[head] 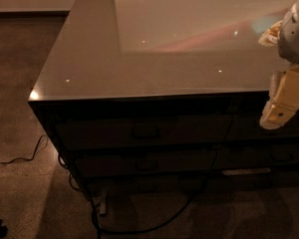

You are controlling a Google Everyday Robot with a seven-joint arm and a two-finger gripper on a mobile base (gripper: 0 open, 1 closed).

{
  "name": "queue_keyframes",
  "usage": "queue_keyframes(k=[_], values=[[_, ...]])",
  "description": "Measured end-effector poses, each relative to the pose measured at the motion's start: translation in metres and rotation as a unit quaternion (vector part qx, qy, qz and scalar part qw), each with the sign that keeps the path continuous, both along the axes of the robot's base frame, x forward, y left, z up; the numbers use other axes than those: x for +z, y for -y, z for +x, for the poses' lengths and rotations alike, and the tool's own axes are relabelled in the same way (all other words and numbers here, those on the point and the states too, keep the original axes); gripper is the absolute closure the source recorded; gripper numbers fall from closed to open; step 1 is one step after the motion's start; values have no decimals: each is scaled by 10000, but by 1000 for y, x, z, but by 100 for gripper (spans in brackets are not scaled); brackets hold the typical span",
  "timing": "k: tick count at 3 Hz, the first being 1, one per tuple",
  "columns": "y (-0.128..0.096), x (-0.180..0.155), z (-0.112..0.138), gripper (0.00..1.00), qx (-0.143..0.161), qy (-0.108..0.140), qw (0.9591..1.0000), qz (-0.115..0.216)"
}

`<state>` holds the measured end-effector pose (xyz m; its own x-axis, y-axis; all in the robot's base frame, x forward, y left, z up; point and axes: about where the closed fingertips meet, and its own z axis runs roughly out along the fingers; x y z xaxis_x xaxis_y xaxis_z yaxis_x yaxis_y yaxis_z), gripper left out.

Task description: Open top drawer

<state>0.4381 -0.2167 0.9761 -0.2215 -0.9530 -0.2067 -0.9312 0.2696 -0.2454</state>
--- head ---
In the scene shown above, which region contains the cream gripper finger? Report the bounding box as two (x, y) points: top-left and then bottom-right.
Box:
(258, 21), (282, 47)
(259, 65), (299, 129)

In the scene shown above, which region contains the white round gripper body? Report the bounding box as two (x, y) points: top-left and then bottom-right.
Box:
(278, 0), (299, 64)

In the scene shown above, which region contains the dark cabinet with glossy top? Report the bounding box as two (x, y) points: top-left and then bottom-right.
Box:
(29, 0), (299, 198)

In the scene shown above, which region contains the thin black floor cable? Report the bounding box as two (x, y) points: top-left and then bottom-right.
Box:
(0, 133), (49, 167)

